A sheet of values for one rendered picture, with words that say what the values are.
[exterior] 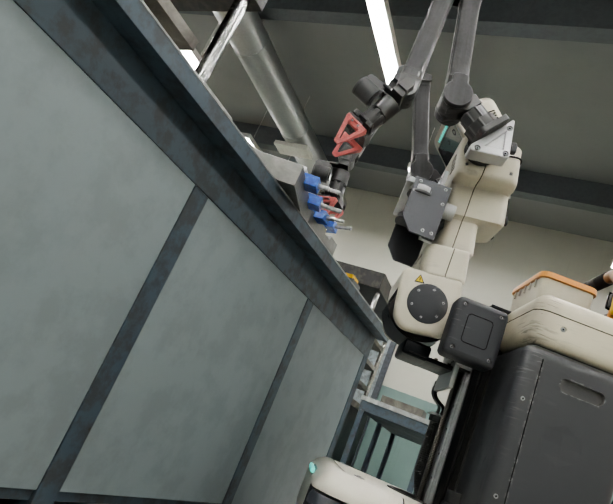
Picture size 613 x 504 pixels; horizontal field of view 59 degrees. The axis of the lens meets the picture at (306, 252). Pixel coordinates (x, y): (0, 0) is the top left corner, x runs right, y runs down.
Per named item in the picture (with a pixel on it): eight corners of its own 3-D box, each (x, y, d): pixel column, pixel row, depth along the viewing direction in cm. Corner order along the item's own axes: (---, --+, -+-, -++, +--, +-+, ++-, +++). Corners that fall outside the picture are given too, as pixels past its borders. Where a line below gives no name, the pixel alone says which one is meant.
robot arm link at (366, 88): (417, 83, 139) (411, 102, 147) (386, 55, 142) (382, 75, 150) (384, 109, 137) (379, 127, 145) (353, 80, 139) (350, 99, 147)
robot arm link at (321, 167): (353, 150, 182) (352, 161, 191) (321, 141, 184) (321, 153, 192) (342, 181, 179) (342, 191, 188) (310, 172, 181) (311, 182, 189)
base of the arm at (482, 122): (511, 117, 135) (494, 141, 146) (491, 93, 137) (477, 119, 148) (483, 132, 133) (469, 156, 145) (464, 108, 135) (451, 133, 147)
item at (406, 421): (429, 514, 608) (453, 435, 634) (406, 517, 444) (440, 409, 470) (371, 488, 637) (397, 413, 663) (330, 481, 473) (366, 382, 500)
